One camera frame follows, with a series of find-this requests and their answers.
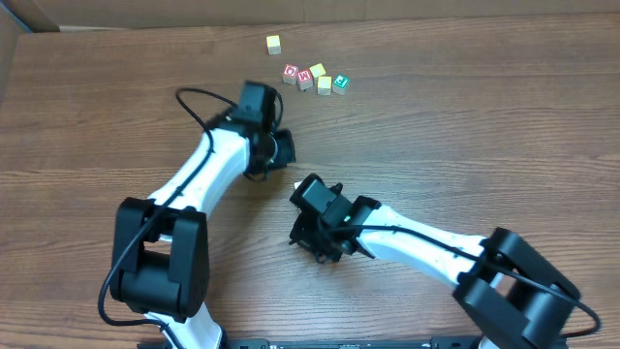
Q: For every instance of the cardboard box edge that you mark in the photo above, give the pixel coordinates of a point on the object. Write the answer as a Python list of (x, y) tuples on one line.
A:
[(49, 15)]

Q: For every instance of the red W block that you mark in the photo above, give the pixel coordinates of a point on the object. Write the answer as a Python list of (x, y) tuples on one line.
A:
[(304, 79)]

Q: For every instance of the yellow block lower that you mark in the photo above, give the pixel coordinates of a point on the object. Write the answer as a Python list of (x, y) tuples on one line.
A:
[(324, 85)]

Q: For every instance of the yellow block upper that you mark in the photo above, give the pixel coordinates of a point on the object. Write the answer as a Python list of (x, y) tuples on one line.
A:
[(317, 70)]

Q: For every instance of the green E block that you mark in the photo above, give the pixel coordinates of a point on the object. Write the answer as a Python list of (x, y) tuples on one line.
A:
[(340, 84)]

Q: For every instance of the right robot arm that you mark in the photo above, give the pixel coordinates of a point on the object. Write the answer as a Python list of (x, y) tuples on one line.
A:
[(508, 289)]

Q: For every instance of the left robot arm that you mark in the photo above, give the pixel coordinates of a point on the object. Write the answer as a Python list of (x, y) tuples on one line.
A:
[(159, 269)]

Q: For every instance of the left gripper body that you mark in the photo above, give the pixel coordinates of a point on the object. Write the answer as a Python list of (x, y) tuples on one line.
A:
[(277, 150)]

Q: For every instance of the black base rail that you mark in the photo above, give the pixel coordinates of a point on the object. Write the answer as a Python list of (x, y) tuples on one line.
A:
[(437, 342)]

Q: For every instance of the red O block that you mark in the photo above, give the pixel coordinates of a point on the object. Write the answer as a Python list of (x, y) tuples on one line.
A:
[(289, 74)]

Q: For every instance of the far yellow block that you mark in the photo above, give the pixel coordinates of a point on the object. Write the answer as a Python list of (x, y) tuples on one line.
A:
[(273, 45)]

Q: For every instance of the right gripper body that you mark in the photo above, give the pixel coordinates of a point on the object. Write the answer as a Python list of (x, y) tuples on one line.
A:
[(312, 231)]

